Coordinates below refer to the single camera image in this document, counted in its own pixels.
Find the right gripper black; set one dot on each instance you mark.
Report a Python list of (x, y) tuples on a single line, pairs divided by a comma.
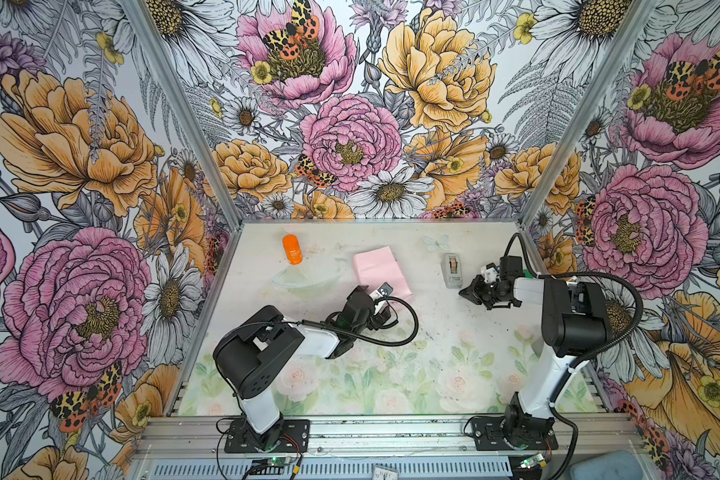
[(472, 292)]

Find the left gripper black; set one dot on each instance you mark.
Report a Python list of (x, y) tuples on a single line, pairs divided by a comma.
[(378, 319)]

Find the purple wrapping paper sheet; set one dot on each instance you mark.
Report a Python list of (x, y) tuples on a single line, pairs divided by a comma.
[(379, 266)]

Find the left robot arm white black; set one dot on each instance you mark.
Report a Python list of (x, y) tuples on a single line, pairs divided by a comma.
[(250, 357)]

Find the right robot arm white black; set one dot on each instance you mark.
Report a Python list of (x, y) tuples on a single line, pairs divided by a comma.
[(573, 322)]

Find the grey tape dispenser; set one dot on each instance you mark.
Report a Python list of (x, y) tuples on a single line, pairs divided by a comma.
[(452, 271)]

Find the orange tube bottle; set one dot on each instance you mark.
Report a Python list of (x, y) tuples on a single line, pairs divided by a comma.
[(292, 249)]

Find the blue-grey cloth pad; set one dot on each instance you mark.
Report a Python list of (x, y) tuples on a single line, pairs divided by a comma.
[(619, 465)]

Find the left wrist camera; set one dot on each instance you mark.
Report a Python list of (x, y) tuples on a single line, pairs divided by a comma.
[(382, 293)]

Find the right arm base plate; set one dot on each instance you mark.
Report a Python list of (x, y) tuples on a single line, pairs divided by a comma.
[(492, 433)]

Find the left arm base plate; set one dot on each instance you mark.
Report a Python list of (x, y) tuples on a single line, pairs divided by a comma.
[(285, 436)]

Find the white slotted cable duct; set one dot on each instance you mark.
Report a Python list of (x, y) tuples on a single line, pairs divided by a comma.
[(480, 467)]

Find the aluminium front rail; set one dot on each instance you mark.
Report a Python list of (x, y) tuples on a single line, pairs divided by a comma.
[(377, 436)]

